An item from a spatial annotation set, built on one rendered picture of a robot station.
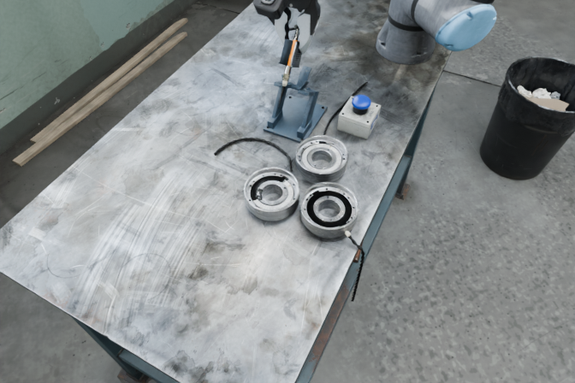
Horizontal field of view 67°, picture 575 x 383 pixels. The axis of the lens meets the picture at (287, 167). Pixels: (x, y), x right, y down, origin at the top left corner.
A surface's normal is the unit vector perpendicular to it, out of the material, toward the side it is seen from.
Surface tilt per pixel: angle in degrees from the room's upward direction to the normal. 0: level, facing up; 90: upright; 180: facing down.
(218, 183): 0
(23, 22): 90
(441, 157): 0
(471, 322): 0
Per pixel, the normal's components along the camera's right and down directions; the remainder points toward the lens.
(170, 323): -0.01, -0.65
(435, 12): -0.89, 0.13
